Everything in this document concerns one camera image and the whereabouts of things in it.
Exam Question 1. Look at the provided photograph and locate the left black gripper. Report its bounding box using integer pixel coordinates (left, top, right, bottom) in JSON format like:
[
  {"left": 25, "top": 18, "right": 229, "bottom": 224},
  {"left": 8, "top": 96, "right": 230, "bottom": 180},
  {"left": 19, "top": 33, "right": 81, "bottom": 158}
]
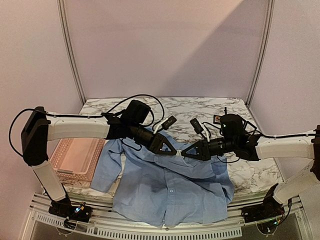
[{"left": 128, "top": 121, "right": 177, "bottom": 155}]

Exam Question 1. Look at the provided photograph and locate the orange portrait round brooch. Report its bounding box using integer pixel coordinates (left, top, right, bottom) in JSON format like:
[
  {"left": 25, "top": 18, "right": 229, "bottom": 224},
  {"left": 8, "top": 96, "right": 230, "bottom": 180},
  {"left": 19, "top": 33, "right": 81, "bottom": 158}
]
[{"left": 215, "top": 116, "right": 221, "bottom": 123}]

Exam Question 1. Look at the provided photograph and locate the blue button-up shirt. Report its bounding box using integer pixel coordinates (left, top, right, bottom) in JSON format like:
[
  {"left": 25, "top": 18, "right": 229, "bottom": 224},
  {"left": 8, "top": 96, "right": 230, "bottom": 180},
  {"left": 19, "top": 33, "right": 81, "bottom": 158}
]
[{"left": 90, "top": 138, "right": 234, "bottom": 226}]

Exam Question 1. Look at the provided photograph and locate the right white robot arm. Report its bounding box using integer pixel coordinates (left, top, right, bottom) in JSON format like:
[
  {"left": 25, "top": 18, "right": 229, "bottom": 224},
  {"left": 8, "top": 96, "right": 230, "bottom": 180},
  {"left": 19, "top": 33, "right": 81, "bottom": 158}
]
[{"left": 181, "top": 113, "right": 320, "bottom": 218}]

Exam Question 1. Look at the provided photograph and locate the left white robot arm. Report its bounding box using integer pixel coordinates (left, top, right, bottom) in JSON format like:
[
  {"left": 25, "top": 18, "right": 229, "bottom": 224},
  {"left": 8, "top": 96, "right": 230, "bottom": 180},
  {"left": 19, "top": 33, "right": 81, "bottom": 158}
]
[{"left": 21, "top": 100, "right": 177, "bottom": 217}]

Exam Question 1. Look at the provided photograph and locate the pink plastic basket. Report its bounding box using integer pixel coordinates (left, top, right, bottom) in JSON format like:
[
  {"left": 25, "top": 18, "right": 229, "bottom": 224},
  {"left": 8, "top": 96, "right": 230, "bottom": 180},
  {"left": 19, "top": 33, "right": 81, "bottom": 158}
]
[{"left": 50, "top": 138, "right": 106, "bottom": 182}]

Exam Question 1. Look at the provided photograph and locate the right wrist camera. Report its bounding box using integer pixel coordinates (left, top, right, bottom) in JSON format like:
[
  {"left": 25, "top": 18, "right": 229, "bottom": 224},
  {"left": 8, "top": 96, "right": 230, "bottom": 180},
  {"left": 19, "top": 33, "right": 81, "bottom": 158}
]
[{"left": 190, "top": 118, "right": 211, "bottom": 142}]

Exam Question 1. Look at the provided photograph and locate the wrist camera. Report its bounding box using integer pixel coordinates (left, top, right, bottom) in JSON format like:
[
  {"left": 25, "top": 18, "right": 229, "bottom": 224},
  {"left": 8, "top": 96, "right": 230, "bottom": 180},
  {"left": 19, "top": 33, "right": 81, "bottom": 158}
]
[
  {"left": 153, "top": 115, "right": 177, "bottom": 134},
  {"left": 190, "top": 118, "right": 211, "bottom": 142}
]

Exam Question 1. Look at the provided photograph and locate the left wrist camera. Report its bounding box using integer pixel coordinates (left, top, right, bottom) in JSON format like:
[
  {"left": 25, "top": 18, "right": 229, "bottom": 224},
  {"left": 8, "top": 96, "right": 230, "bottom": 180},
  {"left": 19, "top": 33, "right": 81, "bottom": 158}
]
[{"left": 153, "top": 115, "right": 177, "bottom": 134}]

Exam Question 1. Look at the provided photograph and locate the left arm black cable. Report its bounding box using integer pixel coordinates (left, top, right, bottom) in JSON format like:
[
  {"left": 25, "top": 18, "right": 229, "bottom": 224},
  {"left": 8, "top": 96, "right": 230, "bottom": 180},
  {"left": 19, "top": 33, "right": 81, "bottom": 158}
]
[{"left": 8, "top": 93, "right": 166, "bottom": 158}]

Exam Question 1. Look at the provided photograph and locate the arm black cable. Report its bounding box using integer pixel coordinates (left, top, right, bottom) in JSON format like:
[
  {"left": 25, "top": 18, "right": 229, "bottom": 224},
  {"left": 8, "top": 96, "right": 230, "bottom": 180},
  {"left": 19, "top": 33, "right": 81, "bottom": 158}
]
[
  {"left": 202, "top": 121, "right": 317, "bottom": 165},
  {"left": 8, "top": 93, "right": 166, "bottom": 158}
]

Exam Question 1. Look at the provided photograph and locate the upright black frame box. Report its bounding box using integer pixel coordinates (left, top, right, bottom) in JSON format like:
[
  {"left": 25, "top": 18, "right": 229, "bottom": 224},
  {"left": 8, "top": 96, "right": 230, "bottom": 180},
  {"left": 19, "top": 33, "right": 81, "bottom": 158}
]
[{"left": 213, "top": 107, "right": 228, "bottom": 125}]

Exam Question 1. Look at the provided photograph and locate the open black frame box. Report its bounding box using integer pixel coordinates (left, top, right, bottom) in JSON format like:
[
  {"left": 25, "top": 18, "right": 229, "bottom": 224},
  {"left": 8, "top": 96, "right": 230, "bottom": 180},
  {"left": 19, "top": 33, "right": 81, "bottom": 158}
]
[{"left": 242, "top": 120, "right": 258, "bottom": 135}]

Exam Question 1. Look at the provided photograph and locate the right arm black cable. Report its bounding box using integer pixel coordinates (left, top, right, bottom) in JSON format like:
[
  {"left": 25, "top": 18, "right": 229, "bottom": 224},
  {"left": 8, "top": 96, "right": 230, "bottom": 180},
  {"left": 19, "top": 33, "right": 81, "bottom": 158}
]
[{"left": 202, "top": 121, "right": 317, "bottom": 165}]

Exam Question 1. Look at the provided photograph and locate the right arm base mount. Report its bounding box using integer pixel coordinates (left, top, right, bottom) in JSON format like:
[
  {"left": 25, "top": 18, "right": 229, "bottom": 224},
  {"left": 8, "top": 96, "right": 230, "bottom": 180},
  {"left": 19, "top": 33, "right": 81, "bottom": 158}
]
[{"left": 241, "top": 198, "right": 292, "bottom": 235}]

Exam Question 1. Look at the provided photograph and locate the aluminium front rail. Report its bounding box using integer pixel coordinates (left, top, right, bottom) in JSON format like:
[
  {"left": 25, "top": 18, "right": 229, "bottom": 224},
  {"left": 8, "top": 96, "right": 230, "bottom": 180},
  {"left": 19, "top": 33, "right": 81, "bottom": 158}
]
[{"left": 28, "top": 192, "right": 305, "bottom": 238}]

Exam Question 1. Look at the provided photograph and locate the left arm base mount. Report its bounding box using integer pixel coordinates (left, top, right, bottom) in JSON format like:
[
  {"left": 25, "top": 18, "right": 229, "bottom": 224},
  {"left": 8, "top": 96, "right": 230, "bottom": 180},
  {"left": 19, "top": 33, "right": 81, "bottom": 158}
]
[{"left": 48, "top": 197, "right": 93, "bottom": 230}]

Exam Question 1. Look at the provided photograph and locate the right aluminium corner post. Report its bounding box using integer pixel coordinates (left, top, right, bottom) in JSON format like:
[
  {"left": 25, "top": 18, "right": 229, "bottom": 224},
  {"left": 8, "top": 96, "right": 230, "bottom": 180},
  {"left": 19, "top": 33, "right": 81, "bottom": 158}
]
[{"left": 245, "top": 0, "right": 275, "bottom": 108}]

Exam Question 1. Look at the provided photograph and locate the aluminium corner post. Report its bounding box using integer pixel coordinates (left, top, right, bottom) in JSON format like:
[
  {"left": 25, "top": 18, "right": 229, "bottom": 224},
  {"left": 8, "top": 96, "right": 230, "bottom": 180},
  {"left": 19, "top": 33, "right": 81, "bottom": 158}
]
[
  {"left": 57, "top": 0, "right": 87, "bottom": 105},
  {"left": 245, "top": 0, "right": 275, "bottom": 108}
]

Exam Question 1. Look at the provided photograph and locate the left aluminium corner post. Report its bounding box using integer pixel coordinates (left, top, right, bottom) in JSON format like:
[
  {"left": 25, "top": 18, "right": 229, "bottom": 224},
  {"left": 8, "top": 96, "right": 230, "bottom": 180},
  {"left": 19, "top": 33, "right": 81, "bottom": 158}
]
[{"left": 57, "top": 0, "right": 87, "bottom": 105}]

